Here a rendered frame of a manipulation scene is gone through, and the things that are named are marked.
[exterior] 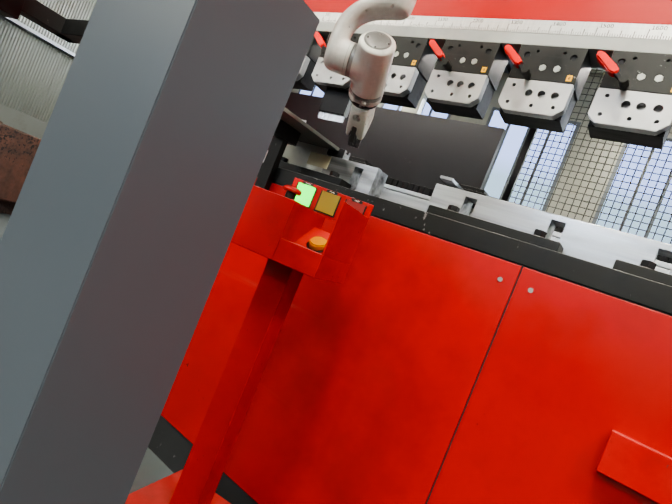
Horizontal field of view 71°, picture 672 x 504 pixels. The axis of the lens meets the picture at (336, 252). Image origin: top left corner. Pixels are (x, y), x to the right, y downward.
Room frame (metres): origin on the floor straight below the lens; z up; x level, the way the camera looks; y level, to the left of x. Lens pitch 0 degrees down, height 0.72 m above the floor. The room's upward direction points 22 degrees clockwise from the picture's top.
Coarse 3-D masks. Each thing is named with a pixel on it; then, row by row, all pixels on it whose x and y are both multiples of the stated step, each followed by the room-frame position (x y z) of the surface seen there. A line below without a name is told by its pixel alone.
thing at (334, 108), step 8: (328, 88) 1.46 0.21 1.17; (328, 96) 1.45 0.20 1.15; (336, 96) 1.43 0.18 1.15; (344, 96) 1.42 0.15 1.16; (328, 104) 1.44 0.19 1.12; (336, 104) 1.43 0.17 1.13; (344, 104) 1.41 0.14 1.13; (320, 112) 1.46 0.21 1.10; (328, 112) 1.44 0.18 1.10; (336, 112) 1.42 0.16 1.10; (344, 112) 1.40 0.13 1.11; (336, 120) 1.42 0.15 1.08
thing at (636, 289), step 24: (360, 192) 1.14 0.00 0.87; (384, 216) 1.09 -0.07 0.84; (408, 216) 1.06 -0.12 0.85; (432, 216) 1.03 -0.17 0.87; (456, 240) 0.99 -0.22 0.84; (480, 240) 0.96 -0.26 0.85; (504, 240) 0.94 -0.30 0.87; (528, 264) 0.90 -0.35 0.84; (552, 264) 0.88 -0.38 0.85; (576, 264) 0.86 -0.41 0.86; (600, 288) 0.83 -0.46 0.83; (624, 288) 0.81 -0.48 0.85; (648, 288) 0.80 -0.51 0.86
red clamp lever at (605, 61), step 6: (600, 54) 0.98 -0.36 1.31; (606, 54) 0.98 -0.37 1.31; (600, 60) 0.99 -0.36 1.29; (606, 60) 0.98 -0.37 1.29; (612, 60) 0.97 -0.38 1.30; (606, 66) 0.98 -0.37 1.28; (612, 66) 0.97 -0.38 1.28; (612, 72) 0.97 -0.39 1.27; (618, 72) 0.96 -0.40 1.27; (618, 78) 0.96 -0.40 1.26; (624, 78) 0.95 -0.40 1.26; (624, 84) 0.95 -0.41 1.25; (624, 90) 0.98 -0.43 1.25
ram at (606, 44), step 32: (320, 0) 1.51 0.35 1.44; (352, 0) 1.44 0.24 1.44; (448, 0) 1.26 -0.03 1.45; (480, 0) 1.21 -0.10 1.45; (512, 0) 1.16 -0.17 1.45; (544, 0) 1.12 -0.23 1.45; (576, 0) 1.08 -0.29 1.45; (608, 0) 1.04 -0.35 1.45; (640, 0) 1.01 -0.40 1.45; (320, 32) 1.50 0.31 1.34; (416, 32) 1.29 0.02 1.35; (448, 32) 1.24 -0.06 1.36; (480, 32) 1.19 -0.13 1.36; (512, 32) 1.14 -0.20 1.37
